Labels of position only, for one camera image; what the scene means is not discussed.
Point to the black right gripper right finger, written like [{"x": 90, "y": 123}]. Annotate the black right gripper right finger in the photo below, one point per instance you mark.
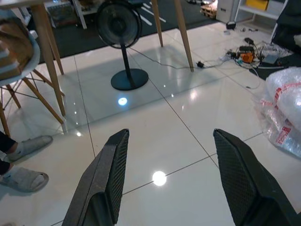
[{"x": 244, "y": 179}]

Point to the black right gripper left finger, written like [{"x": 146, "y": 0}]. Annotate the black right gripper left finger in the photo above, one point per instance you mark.
[{"x": 103, "y": 179}]

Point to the bubble wrap bundle red tape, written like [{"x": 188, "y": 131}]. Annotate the bubble wrap bundle red tape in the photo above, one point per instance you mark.
[{"x": 282, "y": 108}]

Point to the grey slipper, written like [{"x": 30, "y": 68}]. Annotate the grey slipper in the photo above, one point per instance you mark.
[
  {"x": 30, "y": 146},
  {"x": 23, "y": 180}
]

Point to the person's leg dark trousers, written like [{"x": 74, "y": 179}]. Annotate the person's leg dark trousers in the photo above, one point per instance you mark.
[{"x": 5, "y": 150}]

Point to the orange electronic device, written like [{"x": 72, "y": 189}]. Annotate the orange electronic device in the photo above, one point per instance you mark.
[{"x": 247, "y": 56}]

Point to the grey flat box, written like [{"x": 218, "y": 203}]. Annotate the grey flat box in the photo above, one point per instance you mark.
[{"x": 270, "y": 58}]

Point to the black power adapter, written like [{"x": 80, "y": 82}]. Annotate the black power adapter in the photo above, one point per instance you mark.
[{"x": 200, "y": 64}]

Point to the white shell chair wooden legs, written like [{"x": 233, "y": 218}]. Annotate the white shell chair wooden legs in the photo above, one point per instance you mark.
[{"x": 23, "y": 77}]

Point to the wooden table leg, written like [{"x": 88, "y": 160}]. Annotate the wooden table leg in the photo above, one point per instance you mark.
[
  {"x": 54, "y": 47},
  {"x": 184, "y": 33},
  {"x": 157, "y": 21},
  {"x": 48, "y": 58}
]

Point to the black standing fan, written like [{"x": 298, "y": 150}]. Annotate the black standing fan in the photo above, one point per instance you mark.
[{"x": 122, "y": 35}]

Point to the small black box device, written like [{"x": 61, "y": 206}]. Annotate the small black box device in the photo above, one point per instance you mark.
[{"x": 231, "y": 25}]

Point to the white shelf unit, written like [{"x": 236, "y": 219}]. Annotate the white shelf unit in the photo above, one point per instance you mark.
[{"x": 256, "y": 9}]

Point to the wooden pallet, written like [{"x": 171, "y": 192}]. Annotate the wooden pallet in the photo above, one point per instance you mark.
[{"x": 208, "y": 10}]

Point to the yellow box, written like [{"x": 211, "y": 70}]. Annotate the yellow box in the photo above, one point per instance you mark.
[{"x": 256, "y": 4}]

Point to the white table frame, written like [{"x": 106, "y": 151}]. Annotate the white table frame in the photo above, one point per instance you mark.
[{"x": 80, "y": 13}]

